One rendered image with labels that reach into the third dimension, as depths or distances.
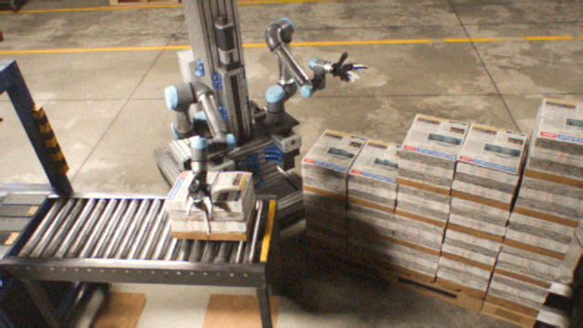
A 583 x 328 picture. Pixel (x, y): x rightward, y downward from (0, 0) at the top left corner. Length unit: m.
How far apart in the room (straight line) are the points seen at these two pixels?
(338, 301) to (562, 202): 1.42
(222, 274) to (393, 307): 1.24
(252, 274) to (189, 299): 1.04
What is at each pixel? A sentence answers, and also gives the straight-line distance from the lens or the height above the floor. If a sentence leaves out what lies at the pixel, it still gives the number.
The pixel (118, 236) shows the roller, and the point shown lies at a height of 0.80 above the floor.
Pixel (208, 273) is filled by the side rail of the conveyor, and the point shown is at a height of 0.77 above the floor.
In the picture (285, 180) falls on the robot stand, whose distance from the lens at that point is 3.65.
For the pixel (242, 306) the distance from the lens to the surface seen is 3.15.
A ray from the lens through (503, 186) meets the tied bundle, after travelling 2.52.
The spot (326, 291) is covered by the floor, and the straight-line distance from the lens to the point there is 3.17.
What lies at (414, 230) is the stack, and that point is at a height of 0.53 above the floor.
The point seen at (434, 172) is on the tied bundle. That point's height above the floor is 0.96.
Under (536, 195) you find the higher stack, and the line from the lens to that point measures 2.53.
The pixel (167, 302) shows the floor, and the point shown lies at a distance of 3.28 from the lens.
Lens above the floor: 2.52
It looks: 38 degrees down
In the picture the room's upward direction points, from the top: 5 degrees counter-clockwise
